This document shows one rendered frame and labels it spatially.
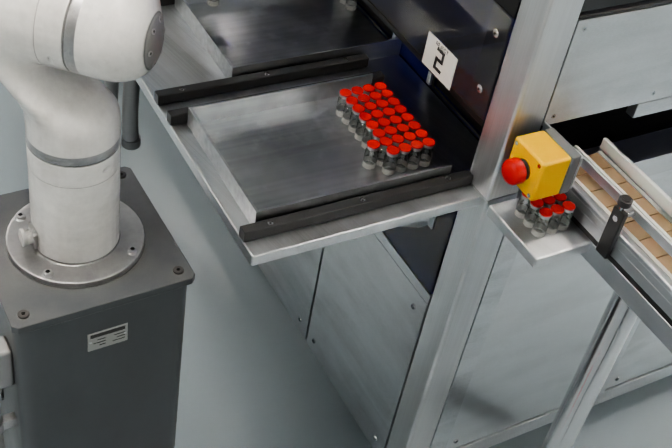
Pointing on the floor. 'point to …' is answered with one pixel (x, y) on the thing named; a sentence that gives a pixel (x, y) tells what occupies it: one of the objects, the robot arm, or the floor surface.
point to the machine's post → (483, 182)
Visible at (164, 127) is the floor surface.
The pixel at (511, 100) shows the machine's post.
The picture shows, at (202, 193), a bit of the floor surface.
